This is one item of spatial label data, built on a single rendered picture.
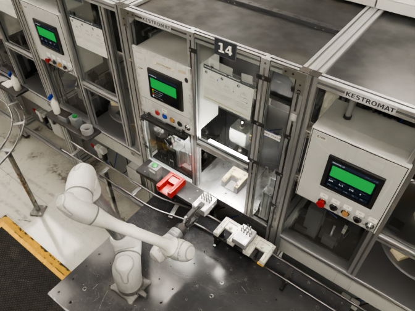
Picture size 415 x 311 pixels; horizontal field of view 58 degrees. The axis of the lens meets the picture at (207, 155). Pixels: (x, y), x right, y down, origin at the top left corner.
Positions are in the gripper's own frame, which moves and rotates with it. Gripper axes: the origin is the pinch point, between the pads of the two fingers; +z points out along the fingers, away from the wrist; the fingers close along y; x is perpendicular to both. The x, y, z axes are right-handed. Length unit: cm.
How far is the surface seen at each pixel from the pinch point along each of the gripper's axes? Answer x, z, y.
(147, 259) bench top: 19, -32, -35
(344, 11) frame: -28, 93, 96
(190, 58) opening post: 21, 23, 84
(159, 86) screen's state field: 42, 19, 61
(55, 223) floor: 145, -34, -103
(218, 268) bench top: -21.1, -9.9, -35.3
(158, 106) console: 47, 21, 43
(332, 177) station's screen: -64, 19, 55
